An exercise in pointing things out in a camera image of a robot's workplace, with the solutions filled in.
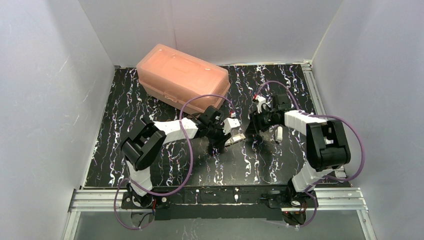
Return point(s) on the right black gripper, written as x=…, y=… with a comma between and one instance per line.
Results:
x=254, y=122

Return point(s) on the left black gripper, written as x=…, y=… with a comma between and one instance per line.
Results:
x=215, y=133

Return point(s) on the white mini stapler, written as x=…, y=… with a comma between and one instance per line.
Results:
x=278, y=135

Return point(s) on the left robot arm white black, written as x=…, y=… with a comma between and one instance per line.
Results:
x=145, y=140

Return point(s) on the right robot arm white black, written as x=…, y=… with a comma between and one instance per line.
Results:
x=326, y=144

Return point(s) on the pink translucent plastic box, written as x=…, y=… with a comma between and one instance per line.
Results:
x=182, y=81

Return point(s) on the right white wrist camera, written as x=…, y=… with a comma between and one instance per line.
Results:
x=259, y=101

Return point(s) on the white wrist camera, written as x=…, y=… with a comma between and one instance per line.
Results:
x=230, y=123
x=259, y=101

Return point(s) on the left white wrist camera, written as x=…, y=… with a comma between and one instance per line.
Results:
x=230, y=123

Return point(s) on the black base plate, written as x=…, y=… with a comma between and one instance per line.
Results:
x=223, y=202

